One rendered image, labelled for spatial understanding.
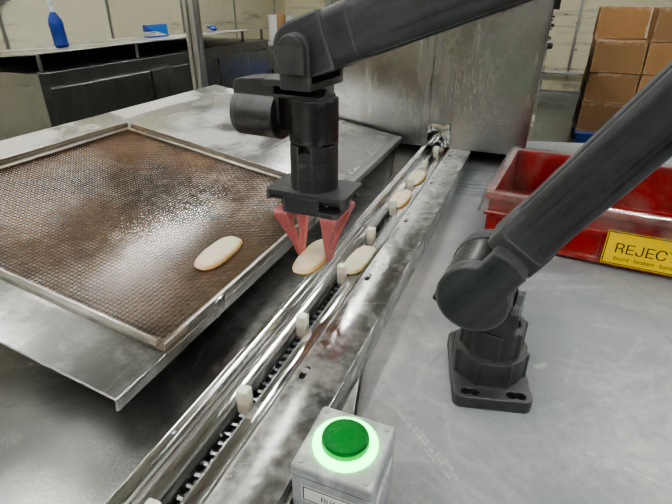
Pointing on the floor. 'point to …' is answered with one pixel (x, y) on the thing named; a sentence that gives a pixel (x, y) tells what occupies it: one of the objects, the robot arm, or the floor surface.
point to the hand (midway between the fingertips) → (315, 251)
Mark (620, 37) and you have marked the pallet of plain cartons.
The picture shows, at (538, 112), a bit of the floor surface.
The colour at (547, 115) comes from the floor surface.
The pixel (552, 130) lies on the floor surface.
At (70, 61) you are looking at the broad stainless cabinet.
